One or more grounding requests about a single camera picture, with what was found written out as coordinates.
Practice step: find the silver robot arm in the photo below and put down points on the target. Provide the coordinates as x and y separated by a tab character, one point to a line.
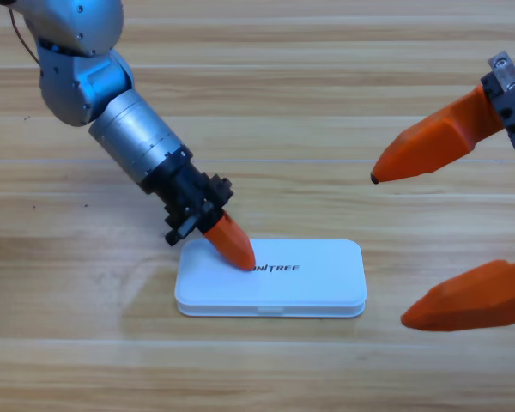
133	124

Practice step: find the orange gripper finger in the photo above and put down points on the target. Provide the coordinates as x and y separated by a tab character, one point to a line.
476	300

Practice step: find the white Unitree pencil case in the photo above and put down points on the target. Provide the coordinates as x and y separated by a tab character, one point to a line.
304	283

